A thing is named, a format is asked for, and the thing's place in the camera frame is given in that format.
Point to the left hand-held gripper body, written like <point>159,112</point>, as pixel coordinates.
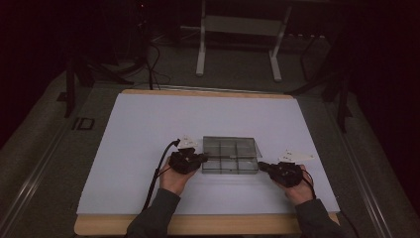
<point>185,160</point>

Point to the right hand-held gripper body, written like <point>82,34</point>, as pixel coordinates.
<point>287,173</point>

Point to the clear grey divided storage box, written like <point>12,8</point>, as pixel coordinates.
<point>231,155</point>

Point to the person's right hand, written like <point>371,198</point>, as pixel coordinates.
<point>298,193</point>

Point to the person's left hand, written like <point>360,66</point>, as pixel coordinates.
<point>173,181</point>

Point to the wooden table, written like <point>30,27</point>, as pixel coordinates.
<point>198,224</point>

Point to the black tripod stand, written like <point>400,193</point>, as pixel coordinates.
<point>82,76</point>
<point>336,82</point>

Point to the aluminium rail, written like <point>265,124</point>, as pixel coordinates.
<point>29,185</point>
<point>366,188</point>

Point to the black floor bracket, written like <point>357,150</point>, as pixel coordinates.
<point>84,123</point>

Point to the white metal stand frame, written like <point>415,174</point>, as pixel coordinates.
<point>241,26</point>

